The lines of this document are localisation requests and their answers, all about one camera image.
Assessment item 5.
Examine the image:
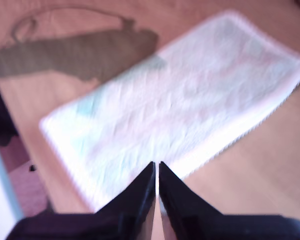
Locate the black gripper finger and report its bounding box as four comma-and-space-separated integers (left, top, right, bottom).
158, 161, 248, 240
72, 161, 158, 240

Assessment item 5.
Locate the fluffy white green tea towel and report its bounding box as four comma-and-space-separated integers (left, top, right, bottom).
38, 8, 300, 213

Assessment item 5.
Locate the white board with black print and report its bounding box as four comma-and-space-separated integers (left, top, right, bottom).
0, 132, 25, 236

